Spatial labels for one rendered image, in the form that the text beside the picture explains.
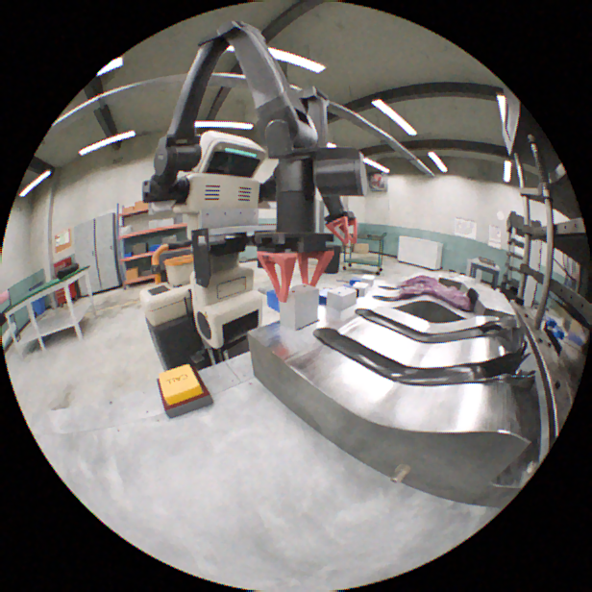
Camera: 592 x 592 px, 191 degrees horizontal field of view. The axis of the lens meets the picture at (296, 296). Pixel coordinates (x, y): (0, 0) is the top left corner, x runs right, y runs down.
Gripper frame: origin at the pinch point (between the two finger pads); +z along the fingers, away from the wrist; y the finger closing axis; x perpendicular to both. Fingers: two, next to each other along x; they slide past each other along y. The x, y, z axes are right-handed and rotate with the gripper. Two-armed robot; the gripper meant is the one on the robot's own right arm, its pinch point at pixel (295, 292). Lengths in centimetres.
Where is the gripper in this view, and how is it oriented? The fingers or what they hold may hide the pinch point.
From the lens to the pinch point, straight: 30.8
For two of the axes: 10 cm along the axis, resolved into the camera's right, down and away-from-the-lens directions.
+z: 0.0, 9.5, 3.2
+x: -6.6, -2.4, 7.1
